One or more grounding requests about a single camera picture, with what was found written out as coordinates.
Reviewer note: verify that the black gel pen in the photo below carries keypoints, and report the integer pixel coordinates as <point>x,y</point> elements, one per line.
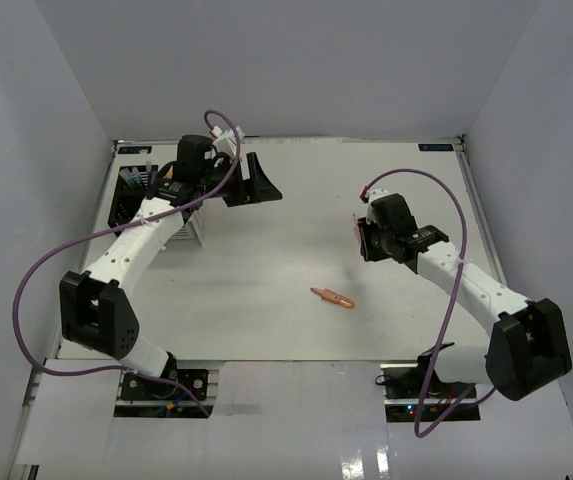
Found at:
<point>127,178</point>

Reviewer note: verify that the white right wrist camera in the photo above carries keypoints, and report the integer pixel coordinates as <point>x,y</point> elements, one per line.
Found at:
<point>370,195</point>

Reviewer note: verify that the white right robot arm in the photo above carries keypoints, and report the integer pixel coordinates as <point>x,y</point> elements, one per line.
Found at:
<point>527,347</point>

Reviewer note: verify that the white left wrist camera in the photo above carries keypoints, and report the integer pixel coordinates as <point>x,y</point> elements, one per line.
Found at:
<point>226,137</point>

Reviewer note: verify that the orange highlighter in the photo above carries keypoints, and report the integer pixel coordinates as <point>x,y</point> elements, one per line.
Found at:
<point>333,297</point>

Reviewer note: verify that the white slotted organizer box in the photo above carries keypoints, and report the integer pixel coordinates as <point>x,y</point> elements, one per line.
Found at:
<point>193,229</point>

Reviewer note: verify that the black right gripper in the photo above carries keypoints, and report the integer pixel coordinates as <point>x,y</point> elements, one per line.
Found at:
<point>367,252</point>

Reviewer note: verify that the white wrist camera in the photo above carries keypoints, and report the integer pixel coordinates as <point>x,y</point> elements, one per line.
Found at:
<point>226,137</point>
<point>370,195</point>

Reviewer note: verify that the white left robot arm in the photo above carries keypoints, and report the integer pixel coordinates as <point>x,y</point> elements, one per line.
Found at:
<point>95,306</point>

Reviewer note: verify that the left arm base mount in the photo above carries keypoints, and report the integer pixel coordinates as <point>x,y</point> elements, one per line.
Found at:
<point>191,395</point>

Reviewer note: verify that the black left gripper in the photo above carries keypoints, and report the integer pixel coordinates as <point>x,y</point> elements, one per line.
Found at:
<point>258,187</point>

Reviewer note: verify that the green gel pen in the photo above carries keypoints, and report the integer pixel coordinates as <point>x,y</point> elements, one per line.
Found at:
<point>137,176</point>

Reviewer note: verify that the pink highlighter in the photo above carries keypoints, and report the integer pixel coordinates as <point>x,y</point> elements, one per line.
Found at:
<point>355,227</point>

